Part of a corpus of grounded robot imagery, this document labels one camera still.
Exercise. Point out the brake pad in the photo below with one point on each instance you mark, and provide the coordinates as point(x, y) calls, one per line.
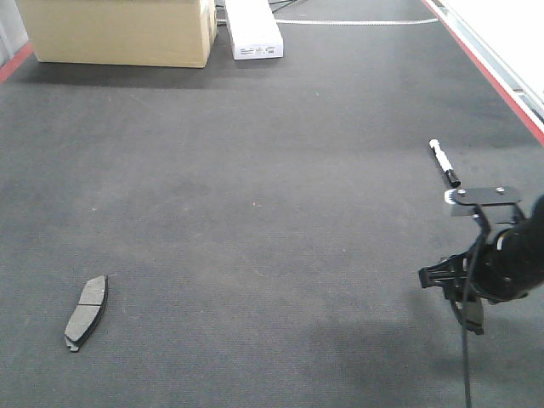
point(87, 313)
point(471, 315)

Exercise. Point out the white black cylindrical tool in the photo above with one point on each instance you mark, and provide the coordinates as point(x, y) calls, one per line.
point(444, 163)

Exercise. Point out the white long carton box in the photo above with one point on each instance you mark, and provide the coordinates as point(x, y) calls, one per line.
point(253, 31)

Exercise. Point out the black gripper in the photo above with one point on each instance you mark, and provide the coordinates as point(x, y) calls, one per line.
point(505, 270)

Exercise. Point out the brown cardboard box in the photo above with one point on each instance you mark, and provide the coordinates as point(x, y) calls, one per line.
point(142, 33)

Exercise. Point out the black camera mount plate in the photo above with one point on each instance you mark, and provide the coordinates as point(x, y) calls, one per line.
point(463, 201)

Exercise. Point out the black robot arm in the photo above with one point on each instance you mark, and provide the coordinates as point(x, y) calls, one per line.
point(487, 237)

